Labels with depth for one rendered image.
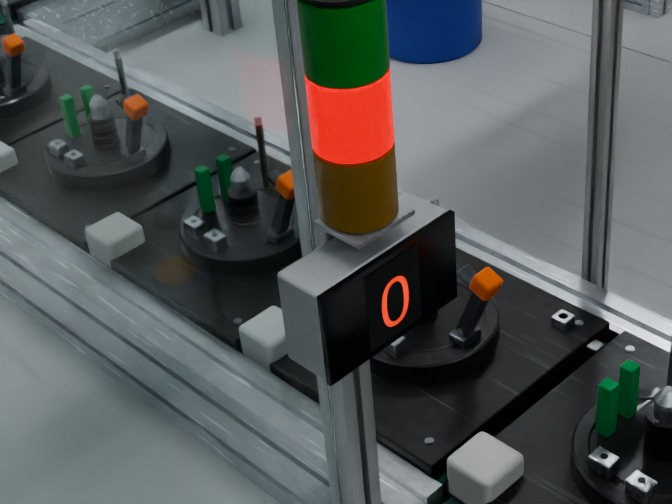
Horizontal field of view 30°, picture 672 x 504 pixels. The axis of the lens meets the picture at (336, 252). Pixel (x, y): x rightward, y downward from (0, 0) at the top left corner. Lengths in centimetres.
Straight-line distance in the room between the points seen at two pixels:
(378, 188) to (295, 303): 9
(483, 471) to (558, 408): 11
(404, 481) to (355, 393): 14
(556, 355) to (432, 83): 73
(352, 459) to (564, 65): 99
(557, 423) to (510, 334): 12
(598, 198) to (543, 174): 37
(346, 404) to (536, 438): 21
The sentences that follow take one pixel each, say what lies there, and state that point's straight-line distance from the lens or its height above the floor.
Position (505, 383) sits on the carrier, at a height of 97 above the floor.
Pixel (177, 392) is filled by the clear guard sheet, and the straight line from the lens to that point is 79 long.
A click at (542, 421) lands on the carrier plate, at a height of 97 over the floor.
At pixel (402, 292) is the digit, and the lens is 81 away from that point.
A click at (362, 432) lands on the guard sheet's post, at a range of 93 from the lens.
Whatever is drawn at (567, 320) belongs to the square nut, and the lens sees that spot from 114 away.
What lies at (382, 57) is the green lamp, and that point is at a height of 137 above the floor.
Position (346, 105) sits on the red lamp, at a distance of 72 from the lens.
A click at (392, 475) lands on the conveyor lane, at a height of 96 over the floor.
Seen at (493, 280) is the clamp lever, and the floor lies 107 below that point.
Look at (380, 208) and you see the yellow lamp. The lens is 76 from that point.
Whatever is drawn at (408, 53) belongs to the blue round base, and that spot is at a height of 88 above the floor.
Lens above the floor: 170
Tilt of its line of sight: 36 degrees down
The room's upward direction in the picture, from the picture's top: 6 degrees counter-clockwise
